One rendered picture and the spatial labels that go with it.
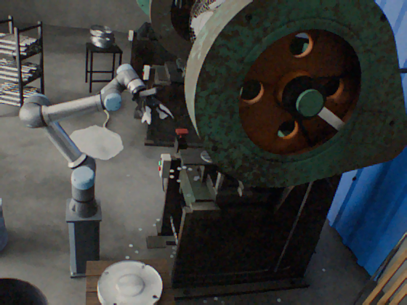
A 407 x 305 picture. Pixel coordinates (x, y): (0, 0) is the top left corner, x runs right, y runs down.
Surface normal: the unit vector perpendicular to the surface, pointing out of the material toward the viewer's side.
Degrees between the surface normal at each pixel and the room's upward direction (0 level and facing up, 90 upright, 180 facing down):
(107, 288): 0
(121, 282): 0
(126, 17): 90
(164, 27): 90
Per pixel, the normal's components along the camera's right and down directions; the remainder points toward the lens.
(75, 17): 0.22, 0.52
